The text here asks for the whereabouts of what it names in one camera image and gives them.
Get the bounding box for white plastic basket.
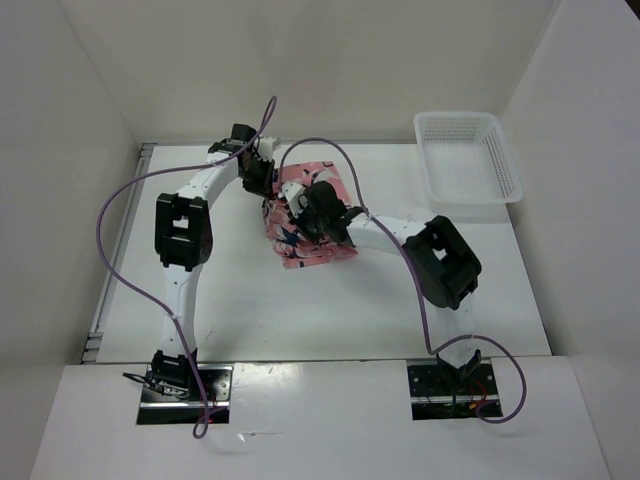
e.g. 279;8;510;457
413;111;524;206

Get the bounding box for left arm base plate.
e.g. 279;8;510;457
123;364;234;426

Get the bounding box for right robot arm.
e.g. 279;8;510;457
280;181;482;398

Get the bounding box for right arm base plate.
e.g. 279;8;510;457
406;360;503;421

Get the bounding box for pink shark print shorts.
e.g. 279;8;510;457
262;161;357;269

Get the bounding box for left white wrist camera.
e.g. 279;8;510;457
255;136;281;161

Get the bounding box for aluminium table edge rail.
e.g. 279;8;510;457
80;143;156;365

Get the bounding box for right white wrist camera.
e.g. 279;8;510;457
279;181;309;218

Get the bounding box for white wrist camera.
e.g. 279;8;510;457
279;181;309;218
255;136;281;161

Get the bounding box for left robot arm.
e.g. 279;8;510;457
150;124;280;400

